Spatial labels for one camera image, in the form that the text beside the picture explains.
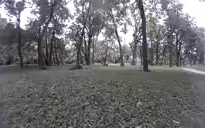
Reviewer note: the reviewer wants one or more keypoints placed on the wood of trees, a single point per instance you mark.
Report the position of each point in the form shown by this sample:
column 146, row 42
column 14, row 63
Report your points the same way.
column 90, row 36

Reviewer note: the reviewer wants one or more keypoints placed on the leaf-strewn grass ground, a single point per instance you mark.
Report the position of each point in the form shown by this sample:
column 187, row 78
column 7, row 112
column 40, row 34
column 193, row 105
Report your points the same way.
column 103, row 96

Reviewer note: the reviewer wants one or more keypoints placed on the pale paved path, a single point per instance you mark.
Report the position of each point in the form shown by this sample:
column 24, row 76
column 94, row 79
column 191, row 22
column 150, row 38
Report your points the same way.
column 198, row 71

